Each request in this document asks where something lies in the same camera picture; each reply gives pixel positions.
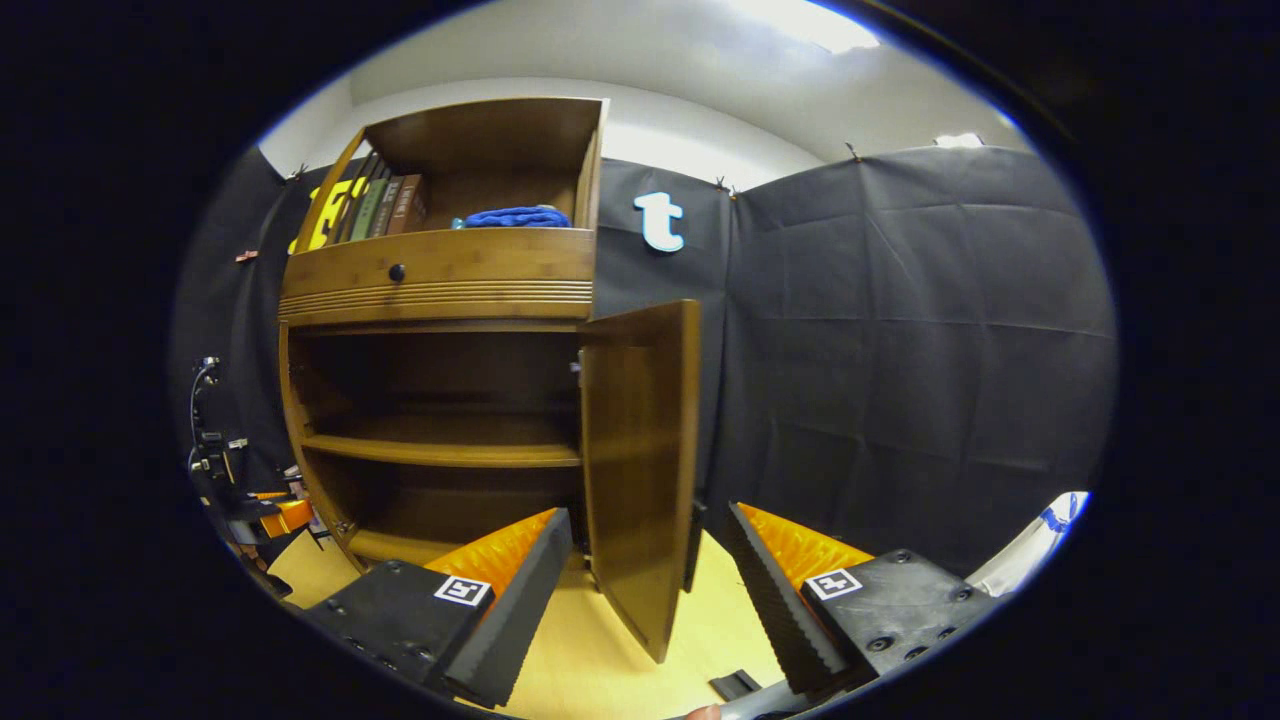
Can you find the wooden cabinet door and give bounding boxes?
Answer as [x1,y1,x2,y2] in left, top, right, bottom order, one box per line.
[278,322,313,549]
[578,300,706,664]

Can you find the wooden cabinet drawer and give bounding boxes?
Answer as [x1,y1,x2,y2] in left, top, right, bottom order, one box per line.
[278,228,597,326]

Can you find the black backdrop cloth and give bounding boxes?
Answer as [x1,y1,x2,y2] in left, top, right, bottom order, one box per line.
[170,145,1118,581]

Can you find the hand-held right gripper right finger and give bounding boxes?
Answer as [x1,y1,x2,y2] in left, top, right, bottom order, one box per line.
[725,502,1001,696]

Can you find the blue towel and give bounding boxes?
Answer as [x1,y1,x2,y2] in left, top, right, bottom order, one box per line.
[462,205,573,230]

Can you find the brown book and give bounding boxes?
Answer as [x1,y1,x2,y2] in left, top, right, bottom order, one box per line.
[386,174,431,237]

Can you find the wooden inner shelf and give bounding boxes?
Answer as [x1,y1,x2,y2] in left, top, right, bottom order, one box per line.
[303,415,583,469]

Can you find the white and blue object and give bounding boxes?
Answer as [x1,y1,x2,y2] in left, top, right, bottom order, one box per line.
[965,490,1091,599]

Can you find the wooden double-door shoe cabinet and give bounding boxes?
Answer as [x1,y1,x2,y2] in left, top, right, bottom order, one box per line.
[278,97,609,571]

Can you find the dark grey book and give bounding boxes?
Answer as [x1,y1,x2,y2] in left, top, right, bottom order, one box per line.
[368,177,401,239]

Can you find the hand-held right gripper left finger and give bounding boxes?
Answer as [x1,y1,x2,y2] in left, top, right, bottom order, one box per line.
[300,507,574,709]

